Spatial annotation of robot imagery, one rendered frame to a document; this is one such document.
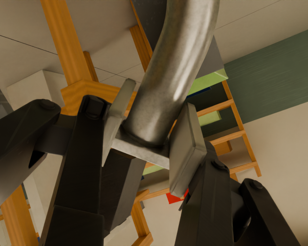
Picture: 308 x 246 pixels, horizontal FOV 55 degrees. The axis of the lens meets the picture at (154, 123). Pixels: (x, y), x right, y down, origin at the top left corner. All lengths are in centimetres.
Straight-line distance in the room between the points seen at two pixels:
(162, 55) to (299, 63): 606
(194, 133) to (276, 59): 605
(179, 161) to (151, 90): 5
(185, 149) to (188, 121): 2
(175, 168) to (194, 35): 7
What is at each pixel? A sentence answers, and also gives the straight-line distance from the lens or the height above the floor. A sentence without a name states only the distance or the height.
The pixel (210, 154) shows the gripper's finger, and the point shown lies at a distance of 16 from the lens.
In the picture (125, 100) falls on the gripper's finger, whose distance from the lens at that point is 16.
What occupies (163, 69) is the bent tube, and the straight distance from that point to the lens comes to 17.
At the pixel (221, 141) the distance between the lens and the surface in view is 546.
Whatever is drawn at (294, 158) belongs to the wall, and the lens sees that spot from 617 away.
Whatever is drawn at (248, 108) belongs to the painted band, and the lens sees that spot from 607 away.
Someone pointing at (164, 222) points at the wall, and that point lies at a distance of 668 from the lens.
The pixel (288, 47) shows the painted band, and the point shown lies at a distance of 626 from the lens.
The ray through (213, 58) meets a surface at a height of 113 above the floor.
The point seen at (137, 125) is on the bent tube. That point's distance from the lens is 19.
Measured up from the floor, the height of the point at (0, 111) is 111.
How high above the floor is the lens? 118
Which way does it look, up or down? 5 degrees down
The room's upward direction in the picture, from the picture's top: 161 degrees clockwise
